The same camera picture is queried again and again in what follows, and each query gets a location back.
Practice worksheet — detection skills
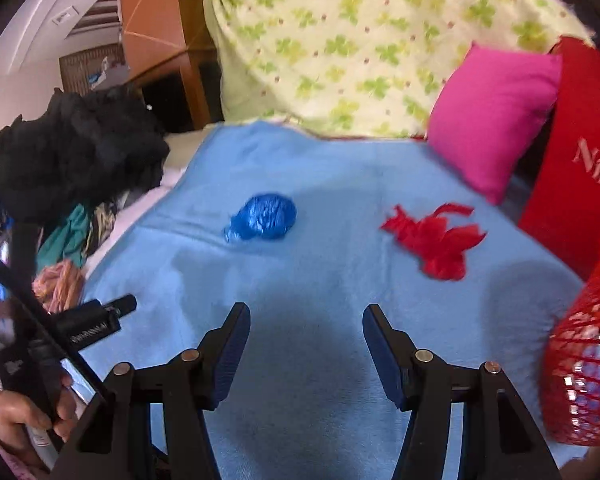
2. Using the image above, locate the red paper gift bag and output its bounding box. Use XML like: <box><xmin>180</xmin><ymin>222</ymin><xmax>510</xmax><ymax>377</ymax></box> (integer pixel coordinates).
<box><xmin>517</xmin><ymin>37</ymin><xmax>600</xmax><ymax>281</ymax></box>

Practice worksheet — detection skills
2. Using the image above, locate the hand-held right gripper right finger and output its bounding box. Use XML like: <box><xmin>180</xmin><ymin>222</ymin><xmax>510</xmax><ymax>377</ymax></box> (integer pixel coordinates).
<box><xmin>362</xmin><ymin>304</ymin><xmax>561</xmax><ymax>480</ymax></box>

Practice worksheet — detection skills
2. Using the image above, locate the light blue blanket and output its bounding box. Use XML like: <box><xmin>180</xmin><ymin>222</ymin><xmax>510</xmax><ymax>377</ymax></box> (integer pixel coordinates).
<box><xmin>80</xmin><ymin>120</ymin><xmax>591</xmax><ymax>480</ymax></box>

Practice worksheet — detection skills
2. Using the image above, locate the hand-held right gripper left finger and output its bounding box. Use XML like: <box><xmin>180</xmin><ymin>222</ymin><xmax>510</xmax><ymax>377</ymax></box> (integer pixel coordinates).
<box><xmin>50</xmin><ymin>302</ymin><xmax>251</xmax><ymax>480</ymax></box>

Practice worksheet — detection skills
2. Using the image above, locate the pink pillow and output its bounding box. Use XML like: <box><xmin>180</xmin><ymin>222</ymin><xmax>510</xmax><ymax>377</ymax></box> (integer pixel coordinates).
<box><xmin>425</xmin><ymin>42</ymin><xmax>563</xmax><ymax>206</ymax></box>

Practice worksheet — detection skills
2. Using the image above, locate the brown wooden cabinet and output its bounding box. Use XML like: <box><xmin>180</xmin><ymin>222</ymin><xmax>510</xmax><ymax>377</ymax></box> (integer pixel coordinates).
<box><xmin>117</xmin><ymin>0</ymin><xmax>226</xmax><ymax>133</ymax></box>

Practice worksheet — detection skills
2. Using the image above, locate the black fluffy cloth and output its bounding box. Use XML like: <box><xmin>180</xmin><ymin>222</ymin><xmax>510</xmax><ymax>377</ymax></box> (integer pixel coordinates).
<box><xmin>0</xmin><ymin>85</ymin><xmax>171</xmax><ymax>223</ymax></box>

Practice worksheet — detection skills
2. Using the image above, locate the orange striped cloth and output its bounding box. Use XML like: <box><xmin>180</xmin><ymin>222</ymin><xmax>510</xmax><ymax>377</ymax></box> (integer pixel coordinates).
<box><xmin>32</xmin><ymin>259</ymin><xmax>86</xmax><ymax>313</ymax></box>

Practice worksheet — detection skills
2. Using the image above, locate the person's left hand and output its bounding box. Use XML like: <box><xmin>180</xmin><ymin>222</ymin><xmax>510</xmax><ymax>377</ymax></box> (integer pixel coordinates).
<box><xmin>0</xmin><ymin>375</ymin><xmax>78</xmax><ymax>453</ymax></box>

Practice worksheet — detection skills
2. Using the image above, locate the red plastic bag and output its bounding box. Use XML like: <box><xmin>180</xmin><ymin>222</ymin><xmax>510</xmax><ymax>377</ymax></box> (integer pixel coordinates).
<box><xmin>379</xmin><ymin>202</ymin><xmax>487</xmax><ymax>282</ymax></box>

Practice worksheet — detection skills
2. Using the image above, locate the red plastic mesh basket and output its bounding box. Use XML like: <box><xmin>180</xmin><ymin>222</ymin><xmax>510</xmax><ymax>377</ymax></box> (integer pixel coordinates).
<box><xmin>537</xmin><ymin>222</ymin><xmax>600</xmax><ymax>447</ymax></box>

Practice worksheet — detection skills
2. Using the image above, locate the blue plastic bag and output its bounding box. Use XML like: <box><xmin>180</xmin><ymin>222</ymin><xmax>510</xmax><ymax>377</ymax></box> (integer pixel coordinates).
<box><xmin>223</xmin><ymin>192</ymin><xmax>298</xmax><ymax>243</ymax></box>

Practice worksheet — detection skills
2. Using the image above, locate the black cable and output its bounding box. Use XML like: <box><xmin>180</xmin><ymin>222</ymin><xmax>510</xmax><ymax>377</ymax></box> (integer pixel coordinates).
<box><xmin>0</xmin><ymin>245</ymin><xmax>106</xmax><ymax>403</ymax></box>

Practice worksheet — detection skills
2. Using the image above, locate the teal cloth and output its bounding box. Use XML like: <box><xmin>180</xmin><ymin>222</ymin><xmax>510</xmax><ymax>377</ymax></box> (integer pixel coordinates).
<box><xmin>35</xmin><ymin>202</ymin><xmax>93</xmax><ymax>273</ymax></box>

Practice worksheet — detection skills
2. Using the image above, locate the woven wicker cabinet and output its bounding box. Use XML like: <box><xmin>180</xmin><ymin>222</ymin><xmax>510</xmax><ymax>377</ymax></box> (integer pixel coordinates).
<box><xmin>57</xmin><ymin>42</ymin><xmax>131</xmax><ymax>96</ymax></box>

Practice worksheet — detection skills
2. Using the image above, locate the green clover print quilt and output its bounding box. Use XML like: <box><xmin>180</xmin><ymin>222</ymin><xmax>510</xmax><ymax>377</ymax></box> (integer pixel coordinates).
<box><xmin>203</xmin><ymin>0</ymin><xmax>596</xmax><ymax>141</ymax></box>

